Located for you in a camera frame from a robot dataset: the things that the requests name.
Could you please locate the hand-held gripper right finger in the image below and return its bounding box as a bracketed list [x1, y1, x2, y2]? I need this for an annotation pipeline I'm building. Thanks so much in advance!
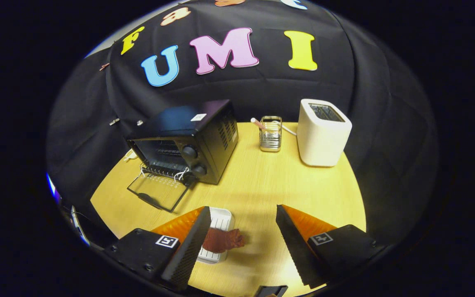
[276, 204, 386, 289]

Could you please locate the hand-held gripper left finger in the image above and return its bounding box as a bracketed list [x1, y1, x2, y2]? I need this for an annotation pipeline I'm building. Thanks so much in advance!
[105, 206, 212, 290]

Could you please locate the red-brown steak piece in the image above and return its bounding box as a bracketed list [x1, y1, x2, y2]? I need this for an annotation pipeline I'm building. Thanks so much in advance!
[202, 228, 245, 253]

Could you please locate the black toaster oven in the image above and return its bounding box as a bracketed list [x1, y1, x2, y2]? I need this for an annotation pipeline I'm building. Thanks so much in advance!
[126, 99, 239, 213]

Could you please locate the white slot toaster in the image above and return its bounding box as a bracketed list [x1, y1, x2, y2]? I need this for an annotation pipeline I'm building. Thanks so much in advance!
[296, 99, 353, 167]

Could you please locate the white ribbed plastic tray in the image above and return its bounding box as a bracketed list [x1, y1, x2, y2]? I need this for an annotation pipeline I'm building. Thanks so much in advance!
[196, 207, 235, 264]

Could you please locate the wire mesh cup holder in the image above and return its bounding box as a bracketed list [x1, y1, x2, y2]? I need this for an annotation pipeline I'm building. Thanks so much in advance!
[259, 116, 282, 152]

